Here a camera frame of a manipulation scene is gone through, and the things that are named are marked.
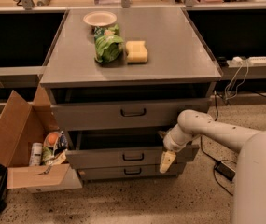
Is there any green chip bag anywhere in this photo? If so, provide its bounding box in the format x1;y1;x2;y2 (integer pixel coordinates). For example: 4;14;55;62
94;24;123;64

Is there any black power adapter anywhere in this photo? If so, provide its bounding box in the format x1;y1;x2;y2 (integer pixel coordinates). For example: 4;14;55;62
215;162;235;181

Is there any grey top drawer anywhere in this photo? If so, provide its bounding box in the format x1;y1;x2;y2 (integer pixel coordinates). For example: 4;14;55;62
51;98;209;131

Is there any yellow sponge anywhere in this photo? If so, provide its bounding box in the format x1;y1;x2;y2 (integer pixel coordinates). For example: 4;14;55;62
125;41;148;63

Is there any black table leg left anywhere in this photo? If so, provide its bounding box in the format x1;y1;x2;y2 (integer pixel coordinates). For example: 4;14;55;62
0;167;7;213

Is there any brown cardboard box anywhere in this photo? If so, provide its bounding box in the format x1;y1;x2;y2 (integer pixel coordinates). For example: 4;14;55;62
0;87;81;193

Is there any grey drawer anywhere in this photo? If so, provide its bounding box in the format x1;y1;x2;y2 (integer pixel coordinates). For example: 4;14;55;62
78;163;186;181
51;98;209;131
64;128;200;170

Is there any white spray can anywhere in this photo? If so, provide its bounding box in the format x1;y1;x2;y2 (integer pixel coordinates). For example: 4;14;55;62
29;143;43;166

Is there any black adapter cable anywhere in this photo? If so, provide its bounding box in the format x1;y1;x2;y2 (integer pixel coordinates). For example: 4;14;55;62
200;91;237;197

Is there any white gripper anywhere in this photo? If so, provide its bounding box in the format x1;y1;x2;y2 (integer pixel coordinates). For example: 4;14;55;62
158;125;190;174

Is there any orange snack package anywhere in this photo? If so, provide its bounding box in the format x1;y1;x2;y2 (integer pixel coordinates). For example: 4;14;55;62
44;132;68;154

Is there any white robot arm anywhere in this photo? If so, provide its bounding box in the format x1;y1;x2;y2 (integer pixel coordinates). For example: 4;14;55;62
160;110;266;224

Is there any white power strip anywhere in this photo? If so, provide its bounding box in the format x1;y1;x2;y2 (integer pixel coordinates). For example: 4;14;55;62
230;56;266;67

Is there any beige paper bowl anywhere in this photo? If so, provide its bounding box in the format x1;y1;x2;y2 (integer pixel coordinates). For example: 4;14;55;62
83;11;117;27

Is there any grey drawer cabinet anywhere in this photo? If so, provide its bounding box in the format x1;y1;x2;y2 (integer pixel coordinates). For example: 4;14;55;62
40;7;223;183

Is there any grey bottom drawer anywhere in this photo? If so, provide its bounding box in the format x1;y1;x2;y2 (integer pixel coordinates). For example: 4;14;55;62
78;163;186;181

